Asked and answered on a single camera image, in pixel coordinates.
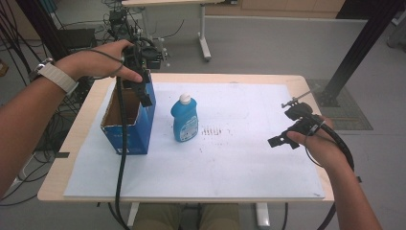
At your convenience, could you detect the white paper sheet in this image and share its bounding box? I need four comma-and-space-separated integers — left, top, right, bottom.
62, 81, 326, 199

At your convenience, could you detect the black metal stand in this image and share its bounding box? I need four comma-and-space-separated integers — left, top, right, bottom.
319, 0, 406, 108
15, 0, 70, 61

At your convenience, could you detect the dark laptop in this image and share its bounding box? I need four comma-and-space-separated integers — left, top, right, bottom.
56, 28, 97, 51

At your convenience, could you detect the white table leg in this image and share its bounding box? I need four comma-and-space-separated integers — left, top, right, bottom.
254, 202, 271, 228
126, 202, 141, 228

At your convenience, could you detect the blue bottle with white cap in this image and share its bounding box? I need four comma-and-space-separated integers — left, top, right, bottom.
169, 92, 199, 143

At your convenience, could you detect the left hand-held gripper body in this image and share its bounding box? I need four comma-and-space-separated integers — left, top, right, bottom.
123, 37, 169, 81

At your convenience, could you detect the grey-green floor mat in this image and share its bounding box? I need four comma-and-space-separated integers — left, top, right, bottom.
305, 79, 373, 131

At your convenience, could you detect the person's left hand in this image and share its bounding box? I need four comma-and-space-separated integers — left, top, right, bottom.
61, 38, 144, 83

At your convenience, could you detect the white desk with white leg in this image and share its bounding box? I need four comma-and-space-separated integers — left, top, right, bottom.
121, 0, 238, 63

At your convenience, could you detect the blue cardboard box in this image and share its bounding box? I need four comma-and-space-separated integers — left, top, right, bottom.
100, 73, 157, 156

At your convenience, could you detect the person's right hand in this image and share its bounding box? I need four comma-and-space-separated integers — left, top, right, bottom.
286, 116, 350, 173

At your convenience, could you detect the thick black gripper cable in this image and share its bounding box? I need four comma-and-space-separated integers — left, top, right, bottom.
108, 75, 132, 230
315, 118, 356, 230

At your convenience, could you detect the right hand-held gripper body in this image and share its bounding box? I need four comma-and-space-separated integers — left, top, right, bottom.
282, 101, 324, 137

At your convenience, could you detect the wristwatch with white band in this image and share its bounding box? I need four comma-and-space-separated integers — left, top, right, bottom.
28, 57, 79, 95

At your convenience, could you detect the black device on stand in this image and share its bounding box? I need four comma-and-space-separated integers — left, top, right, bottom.
106, 8, 132, 39

